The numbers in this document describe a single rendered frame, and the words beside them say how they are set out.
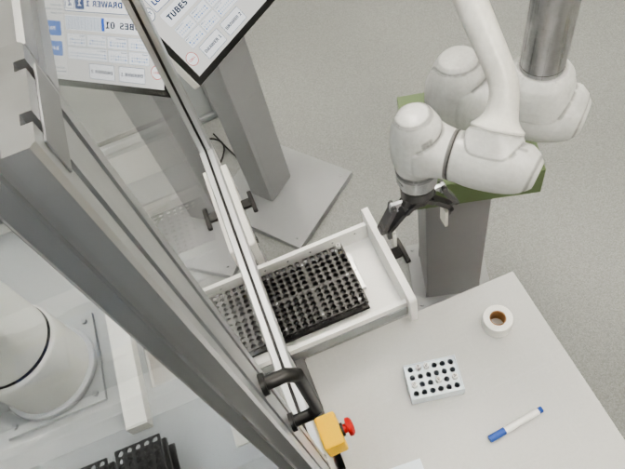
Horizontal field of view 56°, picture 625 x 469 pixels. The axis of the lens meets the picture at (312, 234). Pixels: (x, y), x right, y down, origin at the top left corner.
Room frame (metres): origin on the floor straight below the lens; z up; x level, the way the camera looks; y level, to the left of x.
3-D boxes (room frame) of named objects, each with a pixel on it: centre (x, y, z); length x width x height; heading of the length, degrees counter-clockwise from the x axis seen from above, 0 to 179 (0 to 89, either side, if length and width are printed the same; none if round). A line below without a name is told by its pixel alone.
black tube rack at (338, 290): (0.68, 0.04, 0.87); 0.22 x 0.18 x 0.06; 95
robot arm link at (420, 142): (0.73, -0.26, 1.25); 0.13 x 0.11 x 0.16; 49
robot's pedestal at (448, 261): (1.04, -0.47, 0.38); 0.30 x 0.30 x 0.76; 78
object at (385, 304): (0.68, 0.05, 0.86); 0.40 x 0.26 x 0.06; 95
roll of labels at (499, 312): (0.51, -0.36, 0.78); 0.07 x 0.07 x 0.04
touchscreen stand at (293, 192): (1.69, 0.07, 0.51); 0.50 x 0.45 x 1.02; 43
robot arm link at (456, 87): (1.03, -0.48, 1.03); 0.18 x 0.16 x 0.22; 49
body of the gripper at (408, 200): (0.74, -0.25, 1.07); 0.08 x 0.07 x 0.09; 95
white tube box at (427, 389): (0.42, -0.16, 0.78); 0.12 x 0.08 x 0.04; 84
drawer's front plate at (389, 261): (0.70, -0.16, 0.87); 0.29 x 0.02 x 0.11; 5
